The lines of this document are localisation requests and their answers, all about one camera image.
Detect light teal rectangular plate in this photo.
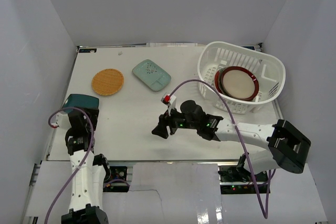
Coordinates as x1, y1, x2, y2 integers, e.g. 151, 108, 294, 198
132, 59, 171, 92

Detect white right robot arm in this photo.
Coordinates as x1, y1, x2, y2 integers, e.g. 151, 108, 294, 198
152, 100, 311, 182

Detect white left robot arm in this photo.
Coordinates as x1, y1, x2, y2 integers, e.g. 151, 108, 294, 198
61, 108, 111, 223

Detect red and teal floral plate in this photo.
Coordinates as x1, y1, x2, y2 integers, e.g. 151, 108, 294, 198
214, 71, 222, 94

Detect orange woven round plate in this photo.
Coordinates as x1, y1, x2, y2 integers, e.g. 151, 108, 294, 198
91, 69, 124, 96

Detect dark teal square plate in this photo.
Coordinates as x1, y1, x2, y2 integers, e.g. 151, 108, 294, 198
63, 94, 99, 108

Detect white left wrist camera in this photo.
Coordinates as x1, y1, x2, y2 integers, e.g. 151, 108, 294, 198
50, 111, 71, 130

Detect red rimmed beige bowl plate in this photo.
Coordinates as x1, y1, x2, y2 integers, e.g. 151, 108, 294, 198
218, 66, 259, 101

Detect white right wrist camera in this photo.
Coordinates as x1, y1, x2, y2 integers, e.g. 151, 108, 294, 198
161, 93, 176, 115

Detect grey reindeer plate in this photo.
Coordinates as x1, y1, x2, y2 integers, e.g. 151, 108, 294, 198
217, 67, 227, 83

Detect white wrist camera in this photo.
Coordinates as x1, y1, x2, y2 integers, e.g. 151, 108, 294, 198
161, 93, 176, 115
50, 111, 71, 130

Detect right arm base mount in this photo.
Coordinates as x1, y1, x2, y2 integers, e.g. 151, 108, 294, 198
218, 165, 256, 195

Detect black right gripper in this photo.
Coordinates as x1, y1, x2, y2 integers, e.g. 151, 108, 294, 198
152, 104, 198, 139

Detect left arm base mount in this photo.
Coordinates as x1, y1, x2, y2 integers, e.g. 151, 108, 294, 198
103, 166, 130, 193

